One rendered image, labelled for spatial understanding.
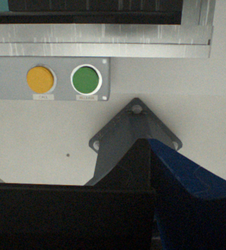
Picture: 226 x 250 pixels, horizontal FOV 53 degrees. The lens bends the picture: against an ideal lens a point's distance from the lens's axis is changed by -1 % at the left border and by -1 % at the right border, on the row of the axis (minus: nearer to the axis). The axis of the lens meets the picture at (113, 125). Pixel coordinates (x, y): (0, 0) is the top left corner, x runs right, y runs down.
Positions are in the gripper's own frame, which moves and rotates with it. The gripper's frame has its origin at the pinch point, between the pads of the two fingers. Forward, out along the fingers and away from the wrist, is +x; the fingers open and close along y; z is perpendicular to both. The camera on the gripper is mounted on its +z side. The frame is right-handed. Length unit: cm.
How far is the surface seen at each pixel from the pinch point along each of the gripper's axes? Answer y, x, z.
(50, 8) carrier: 10.9, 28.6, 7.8
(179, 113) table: -11.3, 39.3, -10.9
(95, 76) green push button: 4.8, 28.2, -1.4
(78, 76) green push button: 7.4, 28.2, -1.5
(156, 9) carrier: -3.5, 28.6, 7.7
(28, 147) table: 21.4, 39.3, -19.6
